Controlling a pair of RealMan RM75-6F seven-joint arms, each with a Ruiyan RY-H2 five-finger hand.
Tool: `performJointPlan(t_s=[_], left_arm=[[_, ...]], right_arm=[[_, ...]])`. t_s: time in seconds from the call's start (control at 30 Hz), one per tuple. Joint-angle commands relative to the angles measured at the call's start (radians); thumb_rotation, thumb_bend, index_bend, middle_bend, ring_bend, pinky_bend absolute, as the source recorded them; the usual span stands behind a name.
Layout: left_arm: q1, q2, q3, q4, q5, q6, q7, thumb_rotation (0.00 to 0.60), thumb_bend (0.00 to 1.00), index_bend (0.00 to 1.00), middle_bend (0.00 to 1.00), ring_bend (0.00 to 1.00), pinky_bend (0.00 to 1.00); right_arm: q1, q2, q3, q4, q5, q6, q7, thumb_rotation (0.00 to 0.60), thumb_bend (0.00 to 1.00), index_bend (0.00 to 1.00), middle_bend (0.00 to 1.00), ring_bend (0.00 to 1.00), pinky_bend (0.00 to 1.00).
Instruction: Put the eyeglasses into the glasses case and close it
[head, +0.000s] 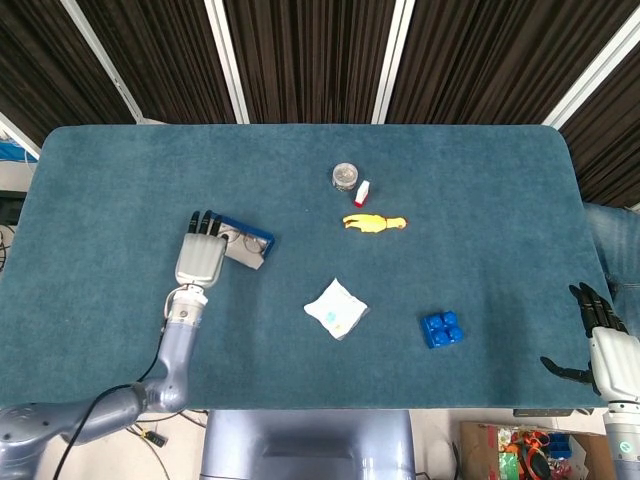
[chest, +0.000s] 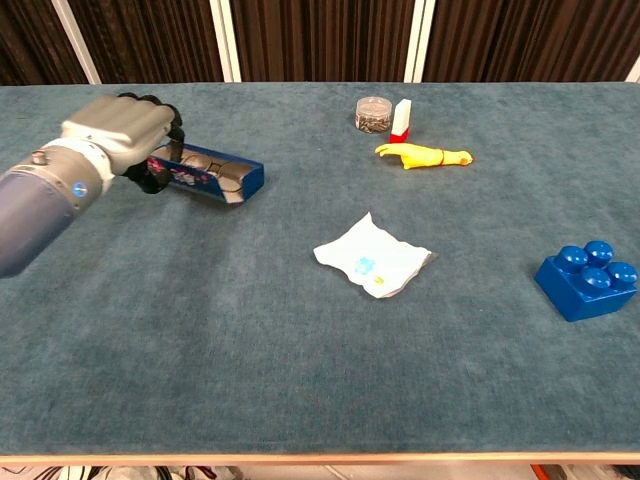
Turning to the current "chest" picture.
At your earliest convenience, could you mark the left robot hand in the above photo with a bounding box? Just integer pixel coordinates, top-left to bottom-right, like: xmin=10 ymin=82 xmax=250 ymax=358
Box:
xmin=60 ymin=92 xmax=188 ymax=196

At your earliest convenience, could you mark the blue glasses case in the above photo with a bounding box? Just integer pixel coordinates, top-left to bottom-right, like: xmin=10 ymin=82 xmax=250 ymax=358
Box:
xmin=147 ymin=143 xmax=265 ymax=205

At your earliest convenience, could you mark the dark pleated curtain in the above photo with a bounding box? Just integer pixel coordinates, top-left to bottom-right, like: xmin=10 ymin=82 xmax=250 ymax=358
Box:
xmin=0 ymin=0 xmax=640 ymax=86

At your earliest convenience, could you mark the clear round jar of clips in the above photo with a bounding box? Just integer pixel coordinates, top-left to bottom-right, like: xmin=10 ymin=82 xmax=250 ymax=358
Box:
xmin=355 ymin=96 xmax=394 ymax=135

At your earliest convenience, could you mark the white and red block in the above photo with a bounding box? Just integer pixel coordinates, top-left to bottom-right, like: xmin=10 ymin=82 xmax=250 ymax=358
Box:
xmin=389 ymin=98 xmax=413 ymax=145

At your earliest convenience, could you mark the white plastic packet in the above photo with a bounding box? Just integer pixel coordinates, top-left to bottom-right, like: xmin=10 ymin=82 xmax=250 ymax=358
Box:
xmin=312 ymin=211 xmax=434 ymax=300

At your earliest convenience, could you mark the yellow rubber chicken toy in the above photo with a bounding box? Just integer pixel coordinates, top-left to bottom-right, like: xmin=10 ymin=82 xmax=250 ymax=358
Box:
xmin=374 ymin=142 xmax=476 ymax=171

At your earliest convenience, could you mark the blue velvet table cloth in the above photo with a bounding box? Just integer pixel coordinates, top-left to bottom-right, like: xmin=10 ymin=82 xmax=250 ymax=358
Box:
xmin=0 ymin=82 xmax=640 ymax=457

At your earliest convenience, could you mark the blue toy building brick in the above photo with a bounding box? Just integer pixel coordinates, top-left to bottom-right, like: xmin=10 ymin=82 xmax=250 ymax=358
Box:
xmin=533 ymin=240 xmax=640 ymax=323

